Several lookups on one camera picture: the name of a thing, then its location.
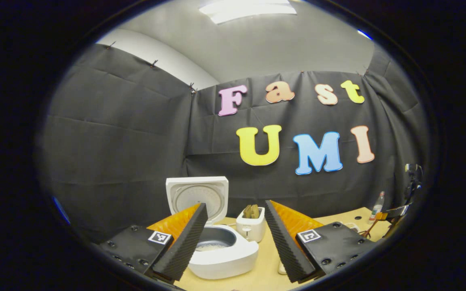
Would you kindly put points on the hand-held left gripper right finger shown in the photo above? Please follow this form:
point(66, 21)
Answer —
point(287, 246)

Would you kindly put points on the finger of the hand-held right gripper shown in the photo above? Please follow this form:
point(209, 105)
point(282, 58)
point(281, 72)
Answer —
point(397, 212)

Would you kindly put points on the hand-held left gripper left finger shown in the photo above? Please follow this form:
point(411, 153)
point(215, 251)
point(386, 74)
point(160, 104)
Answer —
point(182, 246)

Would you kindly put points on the clear plastic rice container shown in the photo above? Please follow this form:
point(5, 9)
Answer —
point(282, 267)

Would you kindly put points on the white rice cooker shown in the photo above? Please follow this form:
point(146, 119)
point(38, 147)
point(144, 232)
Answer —
point(233, 258)

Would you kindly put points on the clear plastic bottle red cap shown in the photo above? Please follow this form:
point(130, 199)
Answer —
point(376, 208)

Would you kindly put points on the white toaster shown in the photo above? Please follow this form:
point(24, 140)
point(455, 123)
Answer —
point(251, 232)

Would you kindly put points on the white divided dish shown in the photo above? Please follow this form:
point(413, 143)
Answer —
point(351, 227)

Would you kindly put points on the black backdrop cloth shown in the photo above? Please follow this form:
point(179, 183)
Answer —
point(115, 153)

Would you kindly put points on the ceiling light panel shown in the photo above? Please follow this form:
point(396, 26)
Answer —
point(249, 10)

